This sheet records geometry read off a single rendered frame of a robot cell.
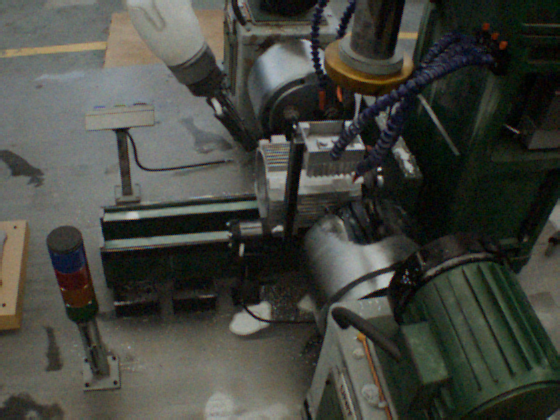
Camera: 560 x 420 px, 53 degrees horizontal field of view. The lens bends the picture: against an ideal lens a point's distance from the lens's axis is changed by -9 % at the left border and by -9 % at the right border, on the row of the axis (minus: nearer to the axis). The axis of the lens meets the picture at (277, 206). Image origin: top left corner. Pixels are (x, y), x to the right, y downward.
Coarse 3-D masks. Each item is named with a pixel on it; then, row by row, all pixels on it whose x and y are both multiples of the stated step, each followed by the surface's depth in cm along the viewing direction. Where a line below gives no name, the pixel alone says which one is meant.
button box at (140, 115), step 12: (108, 108) 139; (120, 108) 140; (132, 108) 140; (144, 108) 141; (84, 120) 138; (96, 120) 139; (108, 120) 140; (120, 120) 140; (132, 120) 141; (144, 120) 141
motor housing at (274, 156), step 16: (272, 144) 130; (288, 144) 131; (256, 160) 139; (272, 160) 127; (256, 176) 141; (272, 176) 127; (304, 176) 128; (336, 176) 129; (256, 192) 141; (272, 192) 127; (304, 192) 126; (320, 192) 127; (352, 192) 129; (272, 208) 127; (304, 208) 129; (320, 208) 129; (272, 224) 130; (304, 224) 133
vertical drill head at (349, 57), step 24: (360, 0) 105; (384, 0) 102; (360, 24) 108; (384, 24) 106; (336, 48) 117; (360, 48) 111; (384, 48) 110; (336, 72) 112; (360, 72) 111; (384, 72) 111; (408, 72) 113
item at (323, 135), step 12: (300, 132) 129; (312, 132) 132; (324, 132) 133; (336, 132) 133; (312, 144) 130; (324, 144) 127; (360, 144) 126; (312, 156) 124; (324, 156) 125; (348, 156) 126; (360, 156) 127; (312, 168) 126; (324, 168) 127; (336, 168) 128; (348, 168) 128
